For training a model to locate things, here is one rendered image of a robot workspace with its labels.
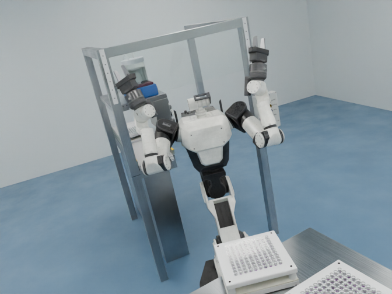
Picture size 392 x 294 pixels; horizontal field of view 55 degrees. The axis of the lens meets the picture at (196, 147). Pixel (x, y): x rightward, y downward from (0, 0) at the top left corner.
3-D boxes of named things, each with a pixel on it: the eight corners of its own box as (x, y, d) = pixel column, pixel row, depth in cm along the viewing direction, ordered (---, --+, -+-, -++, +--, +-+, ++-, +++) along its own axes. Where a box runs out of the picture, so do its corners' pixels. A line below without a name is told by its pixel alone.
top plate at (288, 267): (298, 272, 126) (297, 267, 125) (227, 290, 125) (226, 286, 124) (274, 234, 149) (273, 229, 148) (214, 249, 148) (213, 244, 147)
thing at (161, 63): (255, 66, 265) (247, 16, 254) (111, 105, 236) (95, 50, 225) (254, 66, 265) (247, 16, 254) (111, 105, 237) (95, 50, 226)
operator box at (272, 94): (280, 125, 278) (276, 91, 269) (261, 132, 273) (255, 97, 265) (276, 123, 283) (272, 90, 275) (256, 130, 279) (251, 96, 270)
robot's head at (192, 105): (189, 113, 207) (186, 98, 204) (207, 109, 208) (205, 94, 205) (191, 116, 201) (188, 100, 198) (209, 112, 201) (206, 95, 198)
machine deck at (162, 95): (167, 98, 255) (166, 93, 254) (112, 114, 245) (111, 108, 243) (146, 88, 311) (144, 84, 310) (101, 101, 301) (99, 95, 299)
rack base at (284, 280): (299, 284, 128) (298, 279, 127) (229, 303, 126) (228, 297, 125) (276, 244, 151) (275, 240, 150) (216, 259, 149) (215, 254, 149)
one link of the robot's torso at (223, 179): (203, 192, 229) (200, 175, 225) (225, 187, 230) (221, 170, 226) (207, 202, 217) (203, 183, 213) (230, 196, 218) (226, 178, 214)
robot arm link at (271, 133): (257, 106, 183) (270, 143, 180) (275, 103, 187) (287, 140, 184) (247, 114, 193) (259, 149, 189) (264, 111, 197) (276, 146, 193)
